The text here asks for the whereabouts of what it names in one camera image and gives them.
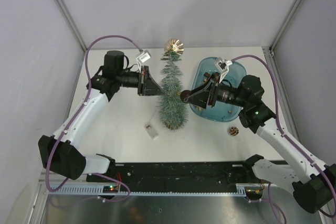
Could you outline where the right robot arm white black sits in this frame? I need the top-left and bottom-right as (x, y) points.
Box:
(180, 73), (335, 214)

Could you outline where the clear plastic packet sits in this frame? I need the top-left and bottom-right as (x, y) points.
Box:
(144, 122), (158, 140)

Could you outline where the grey slotted cable duct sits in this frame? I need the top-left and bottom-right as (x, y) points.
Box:
(51, 184), (246, 197)

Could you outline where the large silver ribbed bauble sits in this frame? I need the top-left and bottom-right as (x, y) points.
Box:
(164, 38), (184, 56)

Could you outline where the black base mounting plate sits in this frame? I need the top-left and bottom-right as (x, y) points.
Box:
(86, 161), (263, 193)

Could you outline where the left aluminium frame post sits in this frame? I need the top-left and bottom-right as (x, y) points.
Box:
(54, 0), (87, 52)

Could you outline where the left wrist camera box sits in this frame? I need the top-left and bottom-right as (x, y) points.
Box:
(136, 50), (151, 70)

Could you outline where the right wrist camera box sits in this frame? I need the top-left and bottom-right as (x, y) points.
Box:
(214, 57), (233, 83)

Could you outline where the frosted pine cone ornament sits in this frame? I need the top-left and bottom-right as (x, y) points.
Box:
(228, 126), (239, 136)

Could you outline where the dark red bauble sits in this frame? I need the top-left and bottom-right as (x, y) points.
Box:
(180, 90), (191, 103)

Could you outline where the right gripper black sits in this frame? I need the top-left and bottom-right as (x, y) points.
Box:
(184, 73), (248, 110)

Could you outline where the aluminium frame post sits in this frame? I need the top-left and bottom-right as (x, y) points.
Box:
(269, 0), (320, 51)
(54, 0), (87, 52)

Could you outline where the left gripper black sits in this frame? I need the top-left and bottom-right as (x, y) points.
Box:
(117, 66), (165, 97)

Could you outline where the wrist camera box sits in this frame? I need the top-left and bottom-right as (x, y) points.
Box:
(136, 50), (151, 70)
(214, 57), (233, 83)

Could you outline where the right aluminium frame post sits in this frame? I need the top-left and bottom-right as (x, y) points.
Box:
(269, 0), (320, 51)

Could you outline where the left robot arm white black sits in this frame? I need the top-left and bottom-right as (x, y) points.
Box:
(38, 50), (163, 182)

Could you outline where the small frosted christmas tree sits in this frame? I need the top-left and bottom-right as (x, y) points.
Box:
(158, 51), (188, 131)

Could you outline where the blue plastic tub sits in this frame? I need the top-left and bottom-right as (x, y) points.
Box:
(190, 57), (246, 122)

